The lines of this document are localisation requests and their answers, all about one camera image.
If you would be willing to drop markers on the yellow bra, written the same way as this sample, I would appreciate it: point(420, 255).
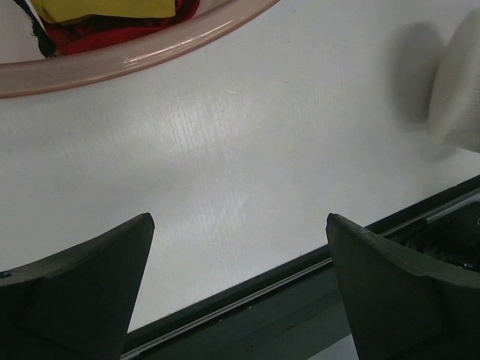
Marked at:
point(74, 11)

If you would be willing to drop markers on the pink translucent plastic basket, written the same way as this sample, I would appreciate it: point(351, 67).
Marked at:
point(73, 71)

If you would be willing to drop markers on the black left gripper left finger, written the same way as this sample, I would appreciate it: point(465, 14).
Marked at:
point(77, 303)

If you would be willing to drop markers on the white mesh laundry bag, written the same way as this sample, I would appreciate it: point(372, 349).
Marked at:
point(453, 115)

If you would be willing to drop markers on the black table edge rail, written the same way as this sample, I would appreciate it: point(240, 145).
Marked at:
point(296, 311)

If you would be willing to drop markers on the red bra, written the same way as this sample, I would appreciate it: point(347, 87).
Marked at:
point(98, 32)

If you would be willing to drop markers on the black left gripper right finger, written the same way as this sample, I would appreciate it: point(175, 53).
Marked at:
point(401, 304)

